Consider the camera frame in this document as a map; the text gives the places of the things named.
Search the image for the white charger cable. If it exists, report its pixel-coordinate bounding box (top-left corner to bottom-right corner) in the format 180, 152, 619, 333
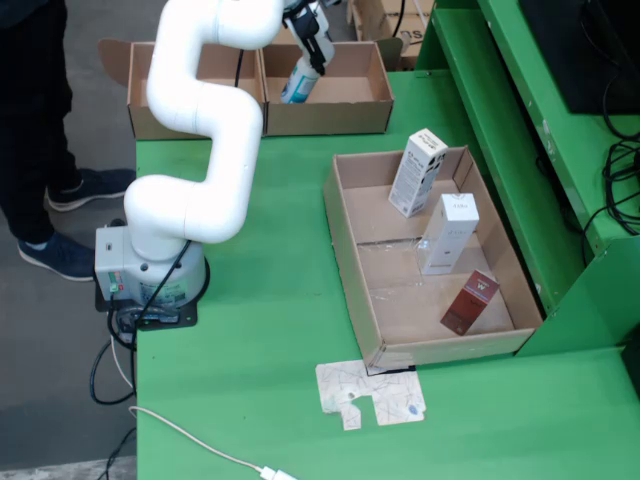
128, 405, 301, 480

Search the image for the person in dark clothes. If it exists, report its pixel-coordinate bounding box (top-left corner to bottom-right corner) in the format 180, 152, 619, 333
0, 0, 137, 282

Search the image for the black cable bundle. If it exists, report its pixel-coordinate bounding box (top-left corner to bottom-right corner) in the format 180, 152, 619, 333
582, 69, 640, 246

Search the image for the white cow print carton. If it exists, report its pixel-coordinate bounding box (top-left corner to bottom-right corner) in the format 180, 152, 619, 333
388, 128, 449, 219

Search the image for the grey robot base box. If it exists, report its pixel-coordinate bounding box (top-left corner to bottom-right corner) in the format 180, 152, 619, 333
93, 218, 211, 331

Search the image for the black monitor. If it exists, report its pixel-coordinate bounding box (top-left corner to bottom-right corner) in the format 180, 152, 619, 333
519, 0, 640, 115

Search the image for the red brown product box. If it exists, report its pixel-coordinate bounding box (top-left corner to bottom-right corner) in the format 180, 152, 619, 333
439, 269, 500, 336

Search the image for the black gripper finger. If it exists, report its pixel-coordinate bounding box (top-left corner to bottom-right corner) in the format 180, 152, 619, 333
298, 34, 327, 76

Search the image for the green metal shelf rack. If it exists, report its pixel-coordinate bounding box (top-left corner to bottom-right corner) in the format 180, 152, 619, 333
414, 0, 640, 359

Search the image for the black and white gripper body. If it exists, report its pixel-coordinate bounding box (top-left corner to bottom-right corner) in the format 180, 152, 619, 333
282, 0, 336, 62

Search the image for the thin white base cable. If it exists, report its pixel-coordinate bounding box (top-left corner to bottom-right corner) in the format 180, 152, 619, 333
109, 335, 136, 392

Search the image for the thin dark trailing cable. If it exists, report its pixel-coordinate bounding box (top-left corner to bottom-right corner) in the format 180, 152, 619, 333
99, 427, 137, 480

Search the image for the tall plain white carton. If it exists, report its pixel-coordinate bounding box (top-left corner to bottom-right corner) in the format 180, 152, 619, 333
421, 193, 480, 276

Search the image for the brown printed storage carton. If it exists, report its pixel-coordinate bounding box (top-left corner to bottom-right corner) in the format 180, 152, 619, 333
347, 0, 436, 71

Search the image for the shallow cardboard tray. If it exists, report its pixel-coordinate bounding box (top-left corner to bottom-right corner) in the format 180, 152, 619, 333
323, 144, 545, 370

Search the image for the white plastic bottle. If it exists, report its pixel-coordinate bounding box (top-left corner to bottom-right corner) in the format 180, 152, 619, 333
279, 58, 320, 105

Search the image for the open brown cardboard box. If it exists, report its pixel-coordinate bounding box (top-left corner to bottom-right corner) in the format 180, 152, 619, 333
259, 40, 396, 136
97, 37, 266, 140

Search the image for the black floor cable loop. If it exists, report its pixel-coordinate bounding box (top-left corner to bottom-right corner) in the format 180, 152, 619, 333
89, 339, 137, 407

